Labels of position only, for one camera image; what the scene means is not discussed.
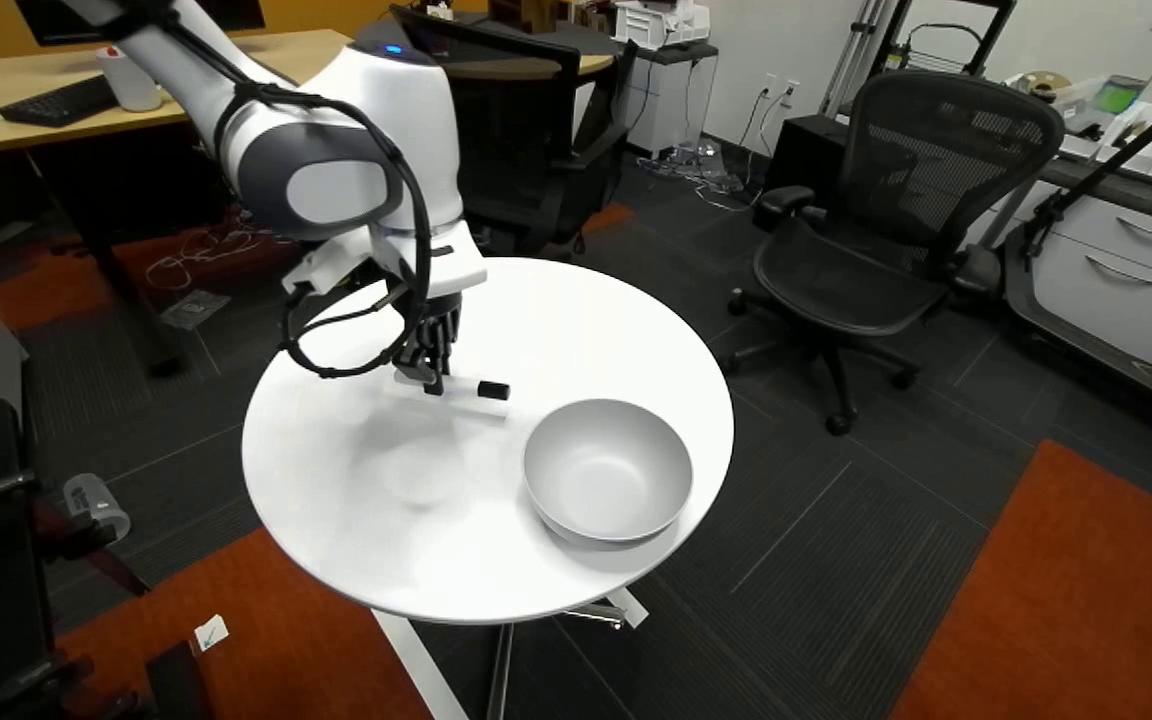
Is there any light wooden desk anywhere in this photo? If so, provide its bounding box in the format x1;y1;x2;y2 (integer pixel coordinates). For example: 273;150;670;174
0;25;350;384

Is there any white round bowl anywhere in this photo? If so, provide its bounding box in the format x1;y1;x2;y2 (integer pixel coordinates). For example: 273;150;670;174
518;395;697;554

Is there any white table base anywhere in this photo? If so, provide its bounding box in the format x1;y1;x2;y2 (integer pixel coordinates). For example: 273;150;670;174
368;584;652;720

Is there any white drawer cabinet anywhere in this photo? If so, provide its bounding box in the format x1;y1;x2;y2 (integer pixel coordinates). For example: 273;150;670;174
1019;158;1152;392

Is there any green screen device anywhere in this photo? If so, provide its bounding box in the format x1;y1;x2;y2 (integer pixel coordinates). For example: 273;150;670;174
1087;72;1152;122

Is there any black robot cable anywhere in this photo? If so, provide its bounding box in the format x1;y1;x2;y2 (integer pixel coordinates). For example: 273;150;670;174
221;72;440;384

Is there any grey floor outlet box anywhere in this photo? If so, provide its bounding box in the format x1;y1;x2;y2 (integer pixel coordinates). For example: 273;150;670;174
153;284;230;335

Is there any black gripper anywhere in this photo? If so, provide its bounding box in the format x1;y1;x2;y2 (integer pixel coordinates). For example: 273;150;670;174
390;293;467;399

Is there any small white paper scrap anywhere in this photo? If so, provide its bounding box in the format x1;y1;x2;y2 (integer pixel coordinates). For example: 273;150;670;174
193;611;230;655

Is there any black upright post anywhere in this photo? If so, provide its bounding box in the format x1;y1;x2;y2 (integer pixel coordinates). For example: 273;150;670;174
140;640;216;720

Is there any black highback office chair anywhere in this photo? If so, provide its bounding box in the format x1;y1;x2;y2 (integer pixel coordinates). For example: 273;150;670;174
390;5;639;257

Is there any white box device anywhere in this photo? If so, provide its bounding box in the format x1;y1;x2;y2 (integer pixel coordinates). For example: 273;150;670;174
612;0;714;57

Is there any black mesh office chair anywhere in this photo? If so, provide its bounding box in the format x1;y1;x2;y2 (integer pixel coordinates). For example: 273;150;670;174
723;67;1072;439

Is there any black computer tower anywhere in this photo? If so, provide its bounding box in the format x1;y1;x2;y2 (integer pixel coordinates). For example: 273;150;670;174
768;113;861;206

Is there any white marker with black cap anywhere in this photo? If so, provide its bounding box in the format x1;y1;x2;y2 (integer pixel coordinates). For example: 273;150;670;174
440;376;517;405

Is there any black flat keyboard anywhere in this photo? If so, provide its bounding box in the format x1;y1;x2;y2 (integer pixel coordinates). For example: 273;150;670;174
0;72;128;133

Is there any black monitor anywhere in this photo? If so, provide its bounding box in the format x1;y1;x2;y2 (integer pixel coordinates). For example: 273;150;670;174
12;0;268;52

